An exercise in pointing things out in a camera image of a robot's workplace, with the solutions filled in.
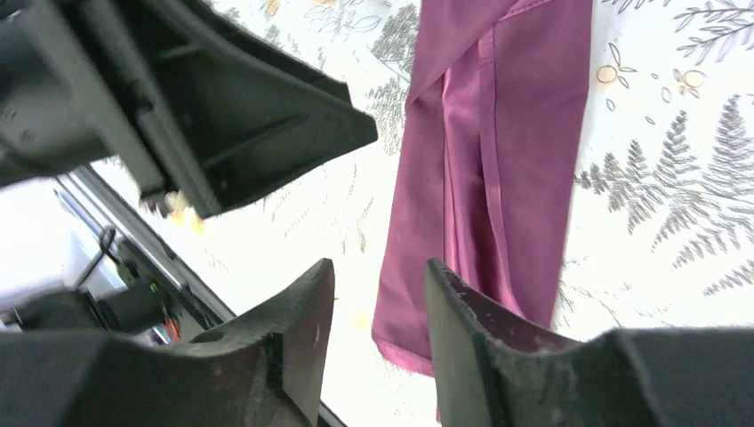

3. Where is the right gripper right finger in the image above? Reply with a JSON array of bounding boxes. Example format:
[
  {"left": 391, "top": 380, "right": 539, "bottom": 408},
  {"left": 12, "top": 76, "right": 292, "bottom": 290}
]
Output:
[{"left": 424, "top": 259, "right": 753, "bottom": 427}]

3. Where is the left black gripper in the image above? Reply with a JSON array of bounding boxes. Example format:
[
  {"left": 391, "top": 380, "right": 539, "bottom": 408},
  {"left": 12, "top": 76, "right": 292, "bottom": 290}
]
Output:
[{"left": 1, "top": 1, "right": 168, "bottom": 195}]

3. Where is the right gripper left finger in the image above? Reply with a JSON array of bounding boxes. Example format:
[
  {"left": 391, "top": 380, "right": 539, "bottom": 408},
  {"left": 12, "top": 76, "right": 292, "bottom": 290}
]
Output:
[{"left": 1, "top": 259, "right": 335, "bottom": 426}]

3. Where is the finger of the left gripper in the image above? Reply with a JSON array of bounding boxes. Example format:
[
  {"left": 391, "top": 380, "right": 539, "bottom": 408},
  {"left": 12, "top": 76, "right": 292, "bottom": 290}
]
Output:
[{"left": 76, "top": 1, "right": 378, "bottom": 218}]

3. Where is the purple satin napkin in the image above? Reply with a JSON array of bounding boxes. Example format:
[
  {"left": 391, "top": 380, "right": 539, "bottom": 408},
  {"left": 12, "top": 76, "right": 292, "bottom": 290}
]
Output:
[{"left": 372, "top": 0, "right": 592, "bottom": 375}]

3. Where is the floral tablecloth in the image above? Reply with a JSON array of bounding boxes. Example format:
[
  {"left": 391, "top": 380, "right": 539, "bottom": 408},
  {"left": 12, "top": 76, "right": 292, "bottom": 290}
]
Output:
[{"left": 88, "top": 0, "right": 754, "bottom": 427}]

